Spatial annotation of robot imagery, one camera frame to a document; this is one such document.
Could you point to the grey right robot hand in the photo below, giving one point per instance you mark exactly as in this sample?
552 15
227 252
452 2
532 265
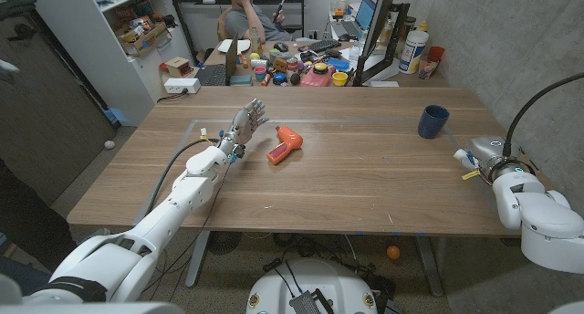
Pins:
488 152

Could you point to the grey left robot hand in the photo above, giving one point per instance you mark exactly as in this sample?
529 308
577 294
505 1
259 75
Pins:
244 126

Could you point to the grey gloved person hand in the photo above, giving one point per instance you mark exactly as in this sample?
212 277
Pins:
7 70

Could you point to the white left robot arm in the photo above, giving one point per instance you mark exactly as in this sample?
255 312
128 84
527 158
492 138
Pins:
187 193

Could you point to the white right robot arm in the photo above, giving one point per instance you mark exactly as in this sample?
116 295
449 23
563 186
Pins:
547 222

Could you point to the orange electric screwdriver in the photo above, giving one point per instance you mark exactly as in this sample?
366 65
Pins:
287 143

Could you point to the dark blue cup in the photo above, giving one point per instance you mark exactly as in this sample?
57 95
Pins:
431 122

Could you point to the red cup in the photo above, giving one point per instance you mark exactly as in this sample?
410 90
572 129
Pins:
436 53

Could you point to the teal case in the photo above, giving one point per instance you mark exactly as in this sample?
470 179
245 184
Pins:
240 80

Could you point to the black laptop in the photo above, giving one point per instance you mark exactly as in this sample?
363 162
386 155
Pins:
214 74

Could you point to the dark wooden door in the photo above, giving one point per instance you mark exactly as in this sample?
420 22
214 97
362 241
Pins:
45 122

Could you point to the black ball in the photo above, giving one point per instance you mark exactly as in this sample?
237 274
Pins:
295 79

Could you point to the white power box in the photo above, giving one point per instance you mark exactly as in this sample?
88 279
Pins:
181 85

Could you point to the white plate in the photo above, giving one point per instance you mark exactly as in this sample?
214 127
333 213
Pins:
226 45

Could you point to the glass bottle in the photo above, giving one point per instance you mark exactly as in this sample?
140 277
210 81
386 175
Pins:
255 42

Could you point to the pink box yellow button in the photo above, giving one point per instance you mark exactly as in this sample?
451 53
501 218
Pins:
315 78

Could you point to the black computer mouse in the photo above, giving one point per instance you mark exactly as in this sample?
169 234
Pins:
281 47

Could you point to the small wooden box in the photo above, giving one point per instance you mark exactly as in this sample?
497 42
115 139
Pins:
178 66

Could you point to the white shelf unit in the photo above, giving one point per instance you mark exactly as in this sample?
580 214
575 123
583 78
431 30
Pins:
105 67

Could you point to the tan chair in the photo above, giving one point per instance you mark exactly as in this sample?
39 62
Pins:
222 28

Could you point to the seated person grey shirt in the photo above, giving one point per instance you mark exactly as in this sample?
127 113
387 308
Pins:
246 24

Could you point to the printed drinking glass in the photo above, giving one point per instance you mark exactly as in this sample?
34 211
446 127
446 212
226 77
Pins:
426 68

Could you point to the yellow bowl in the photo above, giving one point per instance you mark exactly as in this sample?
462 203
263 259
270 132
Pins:
340 79

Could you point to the black keyboard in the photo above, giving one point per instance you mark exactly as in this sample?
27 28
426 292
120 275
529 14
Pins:
325 45

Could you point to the black round fan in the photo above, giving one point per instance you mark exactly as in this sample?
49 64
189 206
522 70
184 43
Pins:
223 242

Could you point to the white wipes canister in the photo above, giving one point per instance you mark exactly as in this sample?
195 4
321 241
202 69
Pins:
413 54

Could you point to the white ball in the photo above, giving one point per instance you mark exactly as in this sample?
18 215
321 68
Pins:
109 144

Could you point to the grey metal table leg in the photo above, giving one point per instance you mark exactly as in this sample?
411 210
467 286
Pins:
429 266
197 259

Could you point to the cardboard box of items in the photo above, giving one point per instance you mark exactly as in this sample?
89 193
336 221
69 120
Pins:
148 40

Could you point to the orange ball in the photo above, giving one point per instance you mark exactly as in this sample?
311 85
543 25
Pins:
393 252

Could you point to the standing person dark clothes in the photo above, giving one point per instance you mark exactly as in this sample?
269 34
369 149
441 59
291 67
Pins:
27 222

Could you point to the black computer monitor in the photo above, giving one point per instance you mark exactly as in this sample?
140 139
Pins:
375 31

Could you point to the laptop with blue screen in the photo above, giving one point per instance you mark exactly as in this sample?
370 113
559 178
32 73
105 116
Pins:
366 13

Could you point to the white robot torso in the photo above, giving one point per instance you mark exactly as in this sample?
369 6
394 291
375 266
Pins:
328 282

